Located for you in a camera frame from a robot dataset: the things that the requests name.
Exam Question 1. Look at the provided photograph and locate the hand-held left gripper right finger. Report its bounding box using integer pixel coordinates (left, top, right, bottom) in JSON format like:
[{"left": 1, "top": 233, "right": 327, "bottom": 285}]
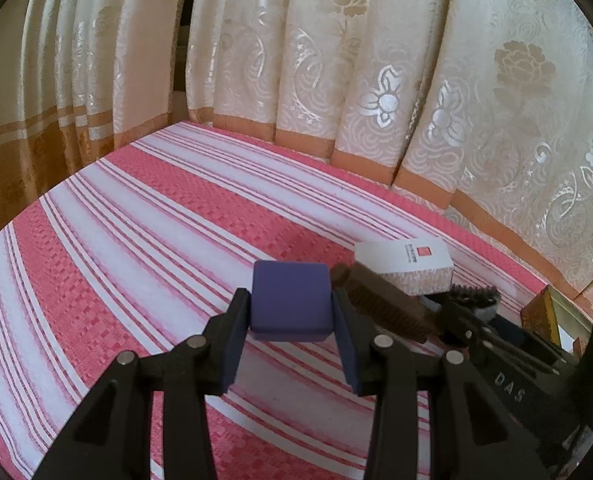
[{"left": 329, "top": 292, "right": 557, "bottom": 480}]

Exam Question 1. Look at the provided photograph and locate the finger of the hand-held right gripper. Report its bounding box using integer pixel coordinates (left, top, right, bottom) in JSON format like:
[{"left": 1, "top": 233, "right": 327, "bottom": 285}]
[{"left": 439, "top": 300, "right": 565, "bottom": 376}]

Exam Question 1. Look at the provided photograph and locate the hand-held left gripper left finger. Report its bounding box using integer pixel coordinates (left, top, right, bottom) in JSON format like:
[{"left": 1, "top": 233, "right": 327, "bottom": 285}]
[{"left": 34, "top": 287, "right": 252, "bottom": 480}]

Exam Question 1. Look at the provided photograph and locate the brown hair comb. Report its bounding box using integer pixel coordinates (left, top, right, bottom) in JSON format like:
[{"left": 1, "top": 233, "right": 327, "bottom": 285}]
[{"left": 331, "top": 264, "right": 445, "bottom": 345}]

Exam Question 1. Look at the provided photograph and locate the purple box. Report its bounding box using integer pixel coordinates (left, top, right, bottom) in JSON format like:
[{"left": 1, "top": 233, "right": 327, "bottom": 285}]
[{"left": 249, "top": 260, "right": 333, "bottom": 343}]

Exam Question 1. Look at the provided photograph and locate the gold tin box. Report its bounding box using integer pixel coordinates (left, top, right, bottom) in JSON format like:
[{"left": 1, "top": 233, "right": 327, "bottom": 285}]
[{"left": 519, "top": 285, "right": 593, "bottom": 361}]

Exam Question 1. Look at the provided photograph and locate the white cardboard box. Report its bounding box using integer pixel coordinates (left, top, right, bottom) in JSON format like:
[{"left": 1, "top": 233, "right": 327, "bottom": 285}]
[{"left": 354, "top": 240, "right": 453, "bottom": 297}]

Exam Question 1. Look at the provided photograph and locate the pink striped bedsheet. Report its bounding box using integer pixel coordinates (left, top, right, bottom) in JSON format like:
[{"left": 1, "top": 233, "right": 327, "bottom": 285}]
[{"left": 0, "top": 121, "right": 593, "bottom": 480}]

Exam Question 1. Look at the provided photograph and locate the cream floral curtain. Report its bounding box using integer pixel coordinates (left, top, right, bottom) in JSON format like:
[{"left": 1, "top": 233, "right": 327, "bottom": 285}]
[{"left": 184, "top": 0, "right": 593, "bottom": 306}]

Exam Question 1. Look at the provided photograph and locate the cream curtain with golden bands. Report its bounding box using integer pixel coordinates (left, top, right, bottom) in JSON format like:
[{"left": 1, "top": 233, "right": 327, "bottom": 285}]
[{"left": 0, "top": 0, "right": 194, "bottom": 253}]

